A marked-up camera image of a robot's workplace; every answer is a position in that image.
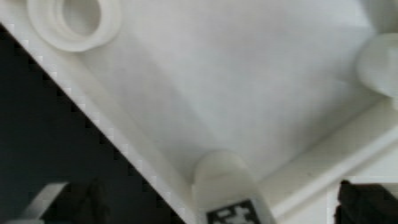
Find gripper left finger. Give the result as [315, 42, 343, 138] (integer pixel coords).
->
[6, 181, 111, 224]

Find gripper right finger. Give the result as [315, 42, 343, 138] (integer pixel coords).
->
[334, 180, 398, 224]

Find white table leg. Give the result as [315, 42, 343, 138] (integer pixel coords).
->
[192, 150, 278, 224]

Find white square table top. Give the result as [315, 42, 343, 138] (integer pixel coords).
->
[0, 0, 398, 224]

